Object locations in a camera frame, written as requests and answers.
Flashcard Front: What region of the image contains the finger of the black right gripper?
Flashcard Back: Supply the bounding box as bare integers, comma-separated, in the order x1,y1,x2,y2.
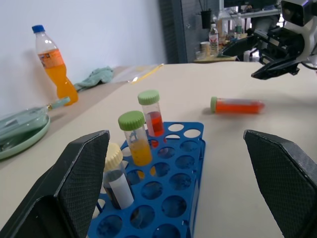
218,36,261,58
251,57,301,80

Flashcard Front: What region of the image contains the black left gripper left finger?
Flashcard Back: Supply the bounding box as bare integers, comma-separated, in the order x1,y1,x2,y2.
0,129,110,238

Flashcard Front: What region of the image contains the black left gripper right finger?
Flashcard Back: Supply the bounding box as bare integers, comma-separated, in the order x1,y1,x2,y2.
243,129,317,238

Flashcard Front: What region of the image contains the green-capped tube with orange-red liquid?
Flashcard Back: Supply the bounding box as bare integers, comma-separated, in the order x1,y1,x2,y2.
210,96,265,115

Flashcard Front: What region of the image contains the cream-capped tube with dark liquid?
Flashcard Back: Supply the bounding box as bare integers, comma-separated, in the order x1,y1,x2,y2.
102,142,135,210

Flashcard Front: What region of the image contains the green-capped tube with orange liquid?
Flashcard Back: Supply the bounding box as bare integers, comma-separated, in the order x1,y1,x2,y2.
117,111,153,167

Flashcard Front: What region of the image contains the blue plastic test tube rack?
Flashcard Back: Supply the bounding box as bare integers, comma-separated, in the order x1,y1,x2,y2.
87,121,206,238

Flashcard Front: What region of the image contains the green-capped tube with red liquid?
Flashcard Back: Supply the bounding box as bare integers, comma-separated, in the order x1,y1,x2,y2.
137,89,165,137

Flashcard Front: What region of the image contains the clear water bottle red label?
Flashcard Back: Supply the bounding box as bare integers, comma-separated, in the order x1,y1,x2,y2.
209,23,220,58

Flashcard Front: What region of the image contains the wooden background desk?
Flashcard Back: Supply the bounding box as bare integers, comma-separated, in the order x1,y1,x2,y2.
193,55,238,63

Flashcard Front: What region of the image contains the paper cup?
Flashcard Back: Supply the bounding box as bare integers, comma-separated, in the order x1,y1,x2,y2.
200,41,211,57

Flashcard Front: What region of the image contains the black hanging pen holder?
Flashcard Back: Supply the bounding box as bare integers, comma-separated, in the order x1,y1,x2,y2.
201,8,212,29

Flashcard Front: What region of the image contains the light green plate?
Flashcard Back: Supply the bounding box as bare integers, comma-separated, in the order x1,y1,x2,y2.
0,107,51,161

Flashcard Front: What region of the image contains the clear plastic zip bag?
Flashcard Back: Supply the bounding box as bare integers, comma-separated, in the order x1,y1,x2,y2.
111,63,164,84

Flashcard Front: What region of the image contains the light green cloth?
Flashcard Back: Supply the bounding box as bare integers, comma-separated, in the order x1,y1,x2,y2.
73,66,114,91

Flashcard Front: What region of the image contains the orange soda bottle blue cap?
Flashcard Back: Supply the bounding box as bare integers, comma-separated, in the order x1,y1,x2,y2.
31,24,79,107

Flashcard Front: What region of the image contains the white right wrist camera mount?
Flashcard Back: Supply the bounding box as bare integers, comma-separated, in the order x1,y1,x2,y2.
280,0,317,65

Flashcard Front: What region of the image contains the light green handled utensil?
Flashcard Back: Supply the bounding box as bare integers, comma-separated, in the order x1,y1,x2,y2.
45,97,71,111

